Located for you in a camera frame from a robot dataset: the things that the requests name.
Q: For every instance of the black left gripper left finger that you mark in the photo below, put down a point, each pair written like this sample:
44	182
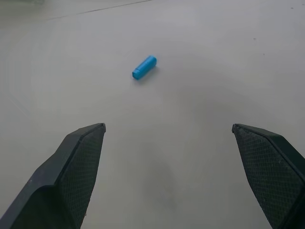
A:
71	171

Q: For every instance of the blue plastic cylinder cap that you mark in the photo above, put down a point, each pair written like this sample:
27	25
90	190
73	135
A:
144	68

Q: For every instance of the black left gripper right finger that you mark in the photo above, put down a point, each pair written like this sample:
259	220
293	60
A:
269	171

